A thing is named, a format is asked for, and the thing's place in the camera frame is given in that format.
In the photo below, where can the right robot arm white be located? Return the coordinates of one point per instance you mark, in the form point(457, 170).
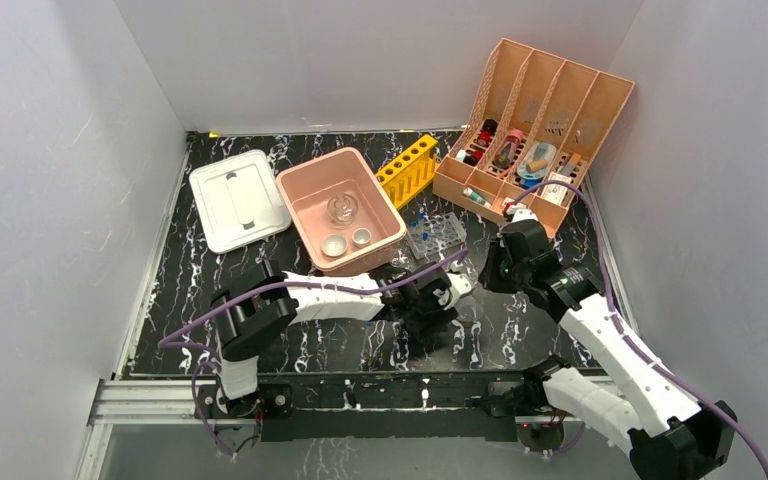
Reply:
point(665, 432)

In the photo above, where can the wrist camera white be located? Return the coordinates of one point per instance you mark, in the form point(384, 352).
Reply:
point(460, 287)
point(518, 212)

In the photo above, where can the yellow test tube rack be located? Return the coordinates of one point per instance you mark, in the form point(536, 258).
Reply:
point(410, 172)

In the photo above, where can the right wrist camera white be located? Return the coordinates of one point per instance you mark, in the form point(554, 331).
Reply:
point(518, 212)

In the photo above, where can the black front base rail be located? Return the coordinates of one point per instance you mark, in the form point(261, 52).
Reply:
point(488, 404)

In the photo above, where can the green white tube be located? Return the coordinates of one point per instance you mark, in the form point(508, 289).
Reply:
point(474, 196)

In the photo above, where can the white bin lid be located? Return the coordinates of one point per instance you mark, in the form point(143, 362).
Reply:
point(238, 201)

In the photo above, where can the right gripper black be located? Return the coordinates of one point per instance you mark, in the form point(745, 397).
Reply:
point(488, 276)

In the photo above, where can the pink plastic bin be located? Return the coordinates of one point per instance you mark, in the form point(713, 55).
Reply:
point(306, 190)

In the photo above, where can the red black bottle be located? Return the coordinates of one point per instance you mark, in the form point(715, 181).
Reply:
point(487, 133)

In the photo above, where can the pink desk organizer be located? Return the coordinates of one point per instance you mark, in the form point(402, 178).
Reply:
point(550, 99)

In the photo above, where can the white label box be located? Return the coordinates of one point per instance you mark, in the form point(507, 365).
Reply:
point(555, 193)

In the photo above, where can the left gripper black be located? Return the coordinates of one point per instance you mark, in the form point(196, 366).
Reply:
point(439, 315)

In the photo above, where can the clear acrylic tube rack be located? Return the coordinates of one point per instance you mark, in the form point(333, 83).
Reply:
point(446, 231)

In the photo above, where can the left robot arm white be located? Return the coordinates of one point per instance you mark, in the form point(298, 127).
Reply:
point(265, 301)

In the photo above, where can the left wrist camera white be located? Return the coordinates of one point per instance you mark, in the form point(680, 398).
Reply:
point(460, 287)

